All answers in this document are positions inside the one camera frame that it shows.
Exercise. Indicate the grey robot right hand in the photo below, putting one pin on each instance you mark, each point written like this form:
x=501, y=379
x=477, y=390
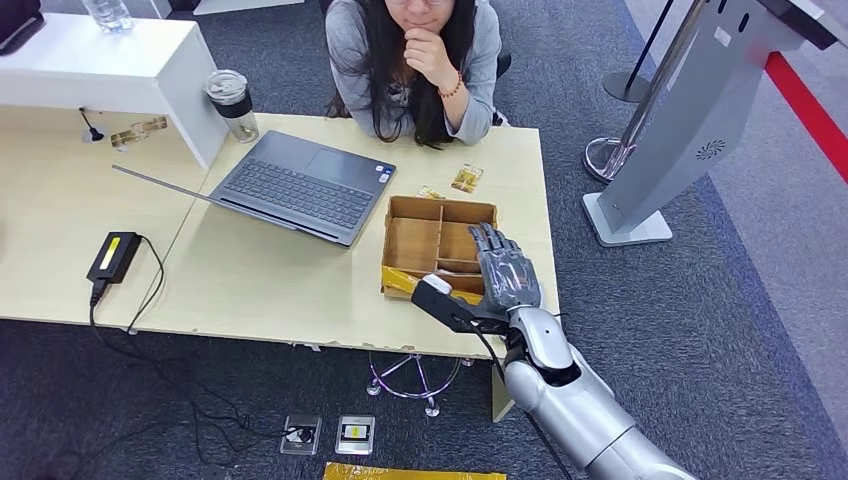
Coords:
x=507, y=275

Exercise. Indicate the person's left hand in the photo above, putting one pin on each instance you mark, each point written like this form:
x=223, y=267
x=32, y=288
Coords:
x=430, y=56

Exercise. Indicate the divided cardboard box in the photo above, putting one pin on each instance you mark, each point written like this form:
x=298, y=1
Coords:
x=411, y=242

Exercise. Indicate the person's left forearm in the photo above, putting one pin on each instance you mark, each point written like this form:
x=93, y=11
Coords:
x=464, y=112

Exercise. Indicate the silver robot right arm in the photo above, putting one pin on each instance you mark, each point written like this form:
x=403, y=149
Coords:
x=570, y=404

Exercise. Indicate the person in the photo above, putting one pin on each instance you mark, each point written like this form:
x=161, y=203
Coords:
x=344, y=40

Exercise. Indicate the black chair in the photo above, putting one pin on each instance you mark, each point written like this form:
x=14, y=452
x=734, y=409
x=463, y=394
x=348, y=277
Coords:
x=505, y=63

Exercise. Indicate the beige desk side panel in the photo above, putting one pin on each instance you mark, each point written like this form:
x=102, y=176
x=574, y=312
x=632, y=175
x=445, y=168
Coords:
x=503, y=397

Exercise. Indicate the chrome stool base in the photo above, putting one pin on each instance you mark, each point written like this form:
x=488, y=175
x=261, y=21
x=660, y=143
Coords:
x=432, y=411

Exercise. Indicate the grey open laptop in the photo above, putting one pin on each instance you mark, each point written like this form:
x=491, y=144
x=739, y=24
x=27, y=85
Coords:
x=305, y=185

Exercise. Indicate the white furniture base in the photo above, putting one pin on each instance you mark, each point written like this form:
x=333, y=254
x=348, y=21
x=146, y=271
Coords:
x=245, y=5

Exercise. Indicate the clear tumbler with lid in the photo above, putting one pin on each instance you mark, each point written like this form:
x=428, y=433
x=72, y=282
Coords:
x=232, y=99

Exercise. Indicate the floor socket yellow label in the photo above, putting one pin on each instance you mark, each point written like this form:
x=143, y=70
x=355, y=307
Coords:
x=356, y=434

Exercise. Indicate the yellow wrapped package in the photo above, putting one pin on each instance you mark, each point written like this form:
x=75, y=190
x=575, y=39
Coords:
x=411, y=474

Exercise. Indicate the silver kiosk stand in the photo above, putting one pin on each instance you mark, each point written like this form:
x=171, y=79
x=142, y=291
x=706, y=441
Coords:
x=689, y=119

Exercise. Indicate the floor socket with plug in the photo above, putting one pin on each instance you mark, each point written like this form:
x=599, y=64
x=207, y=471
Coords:
x=295, y=440

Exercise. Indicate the clear water bottle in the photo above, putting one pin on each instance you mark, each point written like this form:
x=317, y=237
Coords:
x=109, y=13

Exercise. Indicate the white desk shelf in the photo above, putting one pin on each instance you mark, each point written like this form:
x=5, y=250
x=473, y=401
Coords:
x=99, y=60

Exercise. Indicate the small black antenna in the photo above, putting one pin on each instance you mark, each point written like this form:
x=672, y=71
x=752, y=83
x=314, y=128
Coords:
x=93, y=134

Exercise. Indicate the black power adapter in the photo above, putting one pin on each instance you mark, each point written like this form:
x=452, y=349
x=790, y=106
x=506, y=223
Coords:
x=114, y=257

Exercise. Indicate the black device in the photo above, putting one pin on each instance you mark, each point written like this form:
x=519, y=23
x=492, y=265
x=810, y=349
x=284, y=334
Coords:
x=18, y=20

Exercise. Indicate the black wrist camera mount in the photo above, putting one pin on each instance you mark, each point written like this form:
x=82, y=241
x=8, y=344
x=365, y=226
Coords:
x=450, y=308

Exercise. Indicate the chrome stanchion post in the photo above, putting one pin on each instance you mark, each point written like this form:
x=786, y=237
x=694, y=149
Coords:
x=601, y=159

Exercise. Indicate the black stanchion post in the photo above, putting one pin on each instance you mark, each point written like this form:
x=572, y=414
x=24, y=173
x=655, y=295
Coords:
x=625, y=86

